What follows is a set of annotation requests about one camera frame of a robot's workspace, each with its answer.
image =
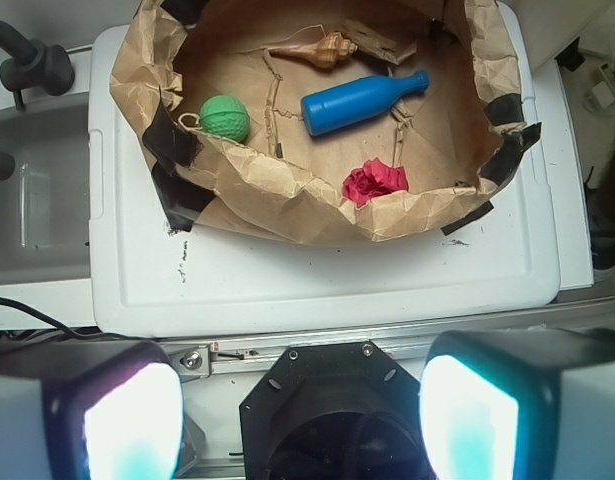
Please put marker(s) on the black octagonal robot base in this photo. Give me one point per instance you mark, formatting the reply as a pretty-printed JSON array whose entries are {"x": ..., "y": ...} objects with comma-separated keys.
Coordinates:
[{"x": 341, "y": 411}]

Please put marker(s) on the dark grey sink faucet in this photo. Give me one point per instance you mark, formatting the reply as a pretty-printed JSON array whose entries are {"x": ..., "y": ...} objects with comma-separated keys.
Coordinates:
[{"x": 33, "y": 63}]

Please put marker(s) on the tan conch seashell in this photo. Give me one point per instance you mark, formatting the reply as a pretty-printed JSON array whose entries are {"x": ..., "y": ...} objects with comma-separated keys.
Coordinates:
[{"x": 324, "y": 53}]

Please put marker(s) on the green dimpled ball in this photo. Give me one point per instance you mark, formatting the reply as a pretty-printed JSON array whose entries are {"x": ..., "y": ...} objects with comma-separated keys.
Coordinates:
[{"x": 225, "y": 116}]

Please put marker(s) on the blue plastic bottle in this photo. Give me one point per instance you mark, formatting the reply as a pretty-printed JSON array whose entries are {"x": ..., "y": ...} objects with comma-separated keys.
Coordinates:
[{"x": 354, "y": 102}]

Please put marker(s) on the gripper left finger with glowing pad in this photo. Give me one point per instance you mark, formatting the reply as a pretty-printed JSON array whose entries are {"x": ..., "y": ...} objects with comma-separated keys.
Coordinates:
[{"x": 89, "y": 410}]

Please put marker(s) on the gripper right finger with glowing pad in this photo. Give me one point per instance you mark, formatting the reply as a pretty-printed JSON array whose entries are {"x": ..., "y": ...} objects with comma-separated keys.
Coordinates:
[{"x": 520, "y": 404}]

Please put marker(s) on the aluminium extrusion rail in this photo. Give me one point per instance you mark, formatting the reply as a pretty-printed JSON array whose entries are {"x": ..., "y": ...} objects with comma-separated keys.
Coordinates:
[{"x": 404, "y": 341}]

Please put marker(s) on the white plastic bin lid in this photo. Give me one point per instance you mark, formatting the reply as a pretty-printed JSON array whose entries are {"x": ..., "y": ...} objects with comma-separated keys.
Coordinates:
[{"x": 151, "y": 278}]

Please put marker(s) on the crumpled brown paper bag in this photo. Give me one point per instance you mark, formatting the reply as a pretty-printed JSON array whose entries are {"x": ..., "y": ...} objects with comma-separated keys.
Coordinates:
[{"x": 460, "y": 142}]

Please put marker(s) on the crumpled red paper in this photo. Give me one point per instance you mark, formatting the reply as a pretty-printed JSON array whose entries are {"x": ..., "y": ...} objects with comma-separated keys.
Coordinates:
[{"x": 373, "y": 179}]

